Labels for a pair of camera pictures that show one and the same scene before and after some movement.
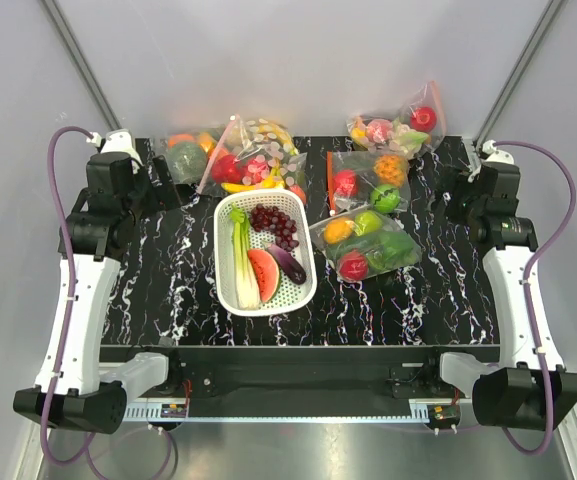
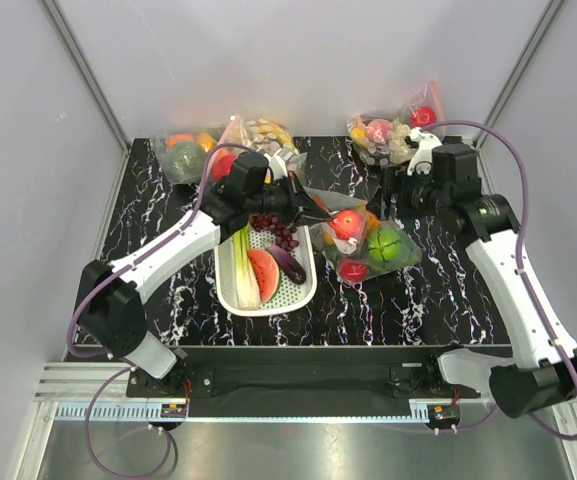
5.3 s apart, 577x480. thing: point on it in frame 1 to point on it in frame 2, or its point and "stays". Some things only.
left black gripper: x=161 y=197 to x=298 y=198
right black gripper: x=455 y=183 to x=395 y=180
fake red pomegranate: x=353 y=265 stays
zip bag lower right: x=365 y=242 stays
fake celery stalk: x=246 y=293 stays
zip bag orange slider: x=357 y=179 to x=356 y=243
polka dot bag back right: x=416 y=128 stays
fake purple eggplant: x=292 y=269 stays
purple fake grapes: x=263 y=218 stays
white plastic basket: x=290 y=294 stays
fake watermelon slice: x=266 y=274 stays
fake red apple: x=345 y=182 to x=347 y=224
